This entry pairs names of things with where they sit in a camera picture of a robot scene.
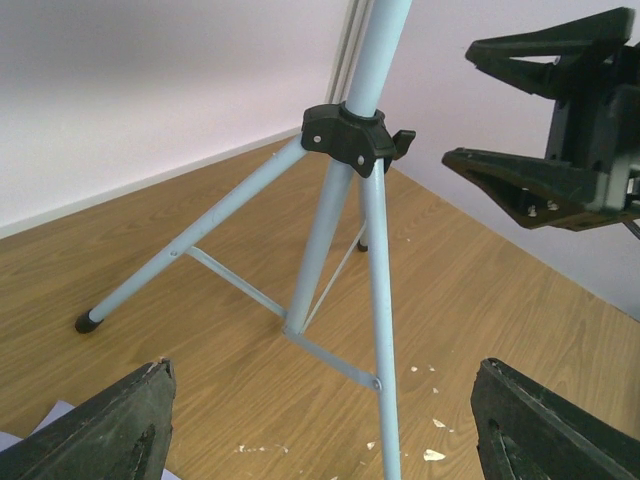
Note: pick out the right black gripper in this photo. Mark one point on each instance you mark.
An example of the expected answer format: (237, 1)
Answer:
(594, 136)

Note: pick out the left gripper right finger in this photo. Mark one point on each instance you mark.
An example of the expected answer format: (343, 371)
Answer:
(526, 431)

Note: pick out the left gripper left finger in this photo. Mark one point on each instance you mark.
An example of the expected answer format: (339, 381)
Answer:
(123, 432)

